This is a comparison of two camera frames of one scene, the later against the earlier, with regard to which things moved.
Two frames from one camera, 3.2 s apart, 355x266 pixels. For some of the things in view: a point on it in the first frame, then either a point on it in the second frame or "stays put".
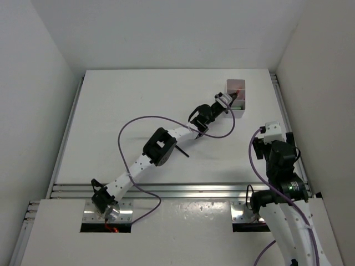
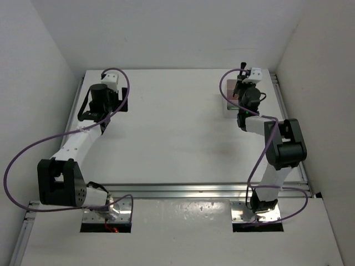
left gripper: (224, 110) → (118, 103)
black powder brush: (182, 151) → (240, 77)
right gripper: (260, 146) → (248, 83)
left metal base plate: (91, 215) stays put
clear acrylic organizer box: (238, 106) stays put
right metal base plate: (241, 213) stays put
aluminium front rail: (167, 190) stays put
